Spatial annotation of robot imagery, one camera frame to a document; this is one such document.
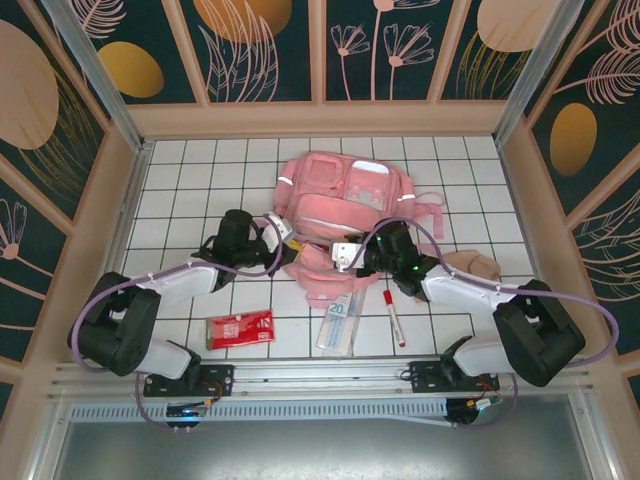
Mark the pink student backpack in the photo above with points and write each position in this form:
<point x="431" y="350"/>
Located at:
<point x="325" y="210"/>

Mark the red white marker pen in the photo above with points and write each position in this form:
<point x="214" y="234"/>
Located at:
<point x="394" y="320"/>

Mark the beige cloth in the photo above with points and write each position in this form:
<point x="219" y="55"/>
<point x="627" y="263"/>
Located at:
<point x="475" y="265"/>

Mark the red tissue packet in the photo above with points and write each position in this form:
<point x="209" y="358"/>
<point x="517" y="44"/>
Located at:
<point x="240" y="330"/>

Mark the clear ruler pack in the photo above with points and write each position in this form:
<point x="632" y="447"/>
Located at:
<point x="340" y="330"/>

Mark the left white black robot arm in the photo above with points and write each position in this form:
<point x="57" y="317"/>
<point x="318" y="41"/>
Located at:
<point x="180" y="282"/>

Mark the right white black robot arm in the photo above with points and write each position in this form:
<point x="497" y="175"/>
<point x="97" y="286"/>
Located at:
<point x="460" y="295"/>

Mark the small circuit board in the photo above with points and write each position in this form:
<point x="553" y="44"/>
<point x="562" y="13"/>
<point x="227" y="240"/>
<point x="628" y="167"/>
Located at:
<point x="482" y="403"/>
<point x="187" y="412"/>

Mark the grey metal sheet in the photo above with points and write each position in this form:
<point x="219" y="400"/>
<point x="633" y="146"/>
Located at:
<point x="320" y="450"/>

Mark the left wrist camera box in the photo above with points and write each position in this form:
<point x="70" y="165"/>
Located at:
<point x="281" y="229"/>

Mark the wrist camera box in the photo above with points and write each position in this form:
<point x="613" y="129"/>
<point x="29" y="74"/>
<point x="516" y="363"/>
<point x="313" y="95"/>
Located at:
<point x="346" y="256"/>
<point x="281" y="229"/>

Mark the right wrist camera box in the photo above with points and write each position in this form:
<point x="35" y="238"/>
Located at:
<point x="346" y="256"/>

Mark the aluminium side rail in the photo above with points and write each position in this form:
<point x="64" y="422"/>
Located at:
<point x="522" y="200"/>
<point x="125" y="200"/>

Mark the aluminium mounting rail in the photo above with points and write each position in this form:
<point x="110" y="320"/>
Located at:
<point x="320" y="372"/>

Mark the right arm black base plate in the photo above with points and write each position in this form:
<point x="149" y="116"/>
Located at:
<point x="425" y="380"/>

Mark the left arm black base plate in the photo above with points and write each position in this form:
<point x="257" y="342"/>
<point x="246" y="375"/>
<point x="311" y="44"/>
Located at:
<point x="220" y="380"/>

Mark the wall panel orange circle leaves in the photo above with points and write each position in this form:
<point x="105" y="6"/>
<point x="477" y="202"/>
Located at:
<point x="240" y="50"/>

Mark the wall panel with yellow oval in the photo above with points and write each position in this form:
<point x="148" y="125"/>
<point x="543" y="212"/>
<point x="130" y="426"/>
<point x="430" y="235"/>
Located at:
<point x="130" y="70"/>

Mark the wall panel pink flowers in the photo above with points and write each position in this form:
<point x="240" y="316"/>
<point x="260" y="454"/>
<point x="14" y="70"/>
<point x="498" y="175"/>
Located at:
<point x="380" y="50"/>

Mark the wall panel fern leaves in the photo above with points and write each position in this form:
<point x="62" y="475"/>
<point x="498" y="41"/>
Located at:
<point x="610" y="260"/>

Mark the wall panel oval and fern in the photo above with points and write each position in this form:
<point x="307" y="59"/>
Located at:
<point x="575" y="135"/>

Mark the wall panel single flower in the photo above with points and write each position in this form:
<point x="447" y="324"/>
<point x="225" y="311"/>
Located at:
<point x="20" y="240"/>

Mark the aluminium corner post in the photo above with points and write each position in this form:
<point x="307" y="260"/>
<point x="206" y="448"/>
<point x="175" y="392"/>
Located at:
<point x="537" y="70"/>
<point x="95" y="75"/>

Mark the wall panel beige circle feathers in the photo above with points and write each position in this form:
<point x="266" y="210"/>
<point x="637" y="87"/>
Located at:
<point x="500" y="30"/>

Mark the wall panel large beige circle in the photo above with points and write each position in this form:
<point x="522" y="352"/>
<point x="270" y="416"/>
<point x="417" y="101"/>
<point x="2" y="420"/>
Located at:
<point x="25" y="90"/>

